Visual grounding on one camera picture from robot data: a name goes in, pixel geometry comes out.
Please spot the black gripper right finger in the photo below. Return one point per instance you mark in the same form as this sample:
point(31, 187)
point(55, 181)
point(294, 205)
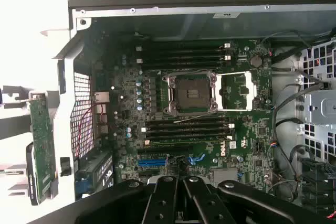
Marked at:
point(207, 203)

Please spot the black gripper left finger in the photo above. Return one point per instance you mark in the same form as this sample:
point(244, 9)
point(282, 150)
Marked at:
point(160, 203)

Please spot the short black expansion slot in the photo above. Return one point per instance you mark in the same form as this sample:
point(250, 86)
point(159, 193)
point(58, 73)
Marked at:
point(147, 174)

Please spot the silver chipset heatsink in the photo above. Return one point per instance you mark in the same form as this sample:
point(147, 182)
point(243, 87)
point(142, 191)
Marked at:
point(224, 176)

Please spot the blue expansion slot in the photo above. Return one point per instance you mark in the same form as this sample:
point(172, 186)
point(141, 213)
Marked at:
point(152, 162)

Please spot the long black expansion slot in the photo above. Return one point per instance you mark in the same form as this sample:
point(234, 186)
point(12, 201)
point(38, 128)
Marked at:
point(162, 151)

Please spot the black RAM slot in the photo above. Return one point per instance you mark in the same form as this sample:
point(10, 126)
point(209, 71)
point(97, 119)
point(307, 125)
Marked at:
point(183, 52)
point(183, 58)
point(189, 135)
point(183, 46)
point(189, 123)
point(183, 64)
point(189, 129)

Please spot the green motherboard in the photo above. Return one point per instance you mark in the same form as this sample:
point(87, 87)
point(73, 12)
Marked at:
point(252, 134)

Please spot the metal socket cover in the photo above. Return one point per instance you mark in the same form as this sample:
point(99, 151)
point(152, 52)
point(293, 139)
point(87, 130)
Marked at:
point(219, 95)

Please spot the CPU socket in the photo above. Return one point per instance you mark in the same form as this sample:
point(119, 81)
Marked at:
point(194, 94)

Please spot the black power connector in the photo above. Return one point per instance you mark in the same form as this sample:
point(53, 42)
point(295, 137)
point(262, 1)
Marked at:
point(317, 182)

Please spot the perforated metal disk bay cage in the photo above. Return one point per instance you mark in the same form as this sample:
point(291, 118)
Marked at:
point(320, 108)

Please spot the round coin battery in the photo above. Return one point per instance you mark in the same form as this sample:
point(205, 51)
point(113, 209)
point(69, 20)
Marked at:
point(256, 61)

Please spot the black open PC case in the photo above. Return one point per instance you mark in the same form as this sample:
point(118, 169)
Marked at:
point(183, 28)

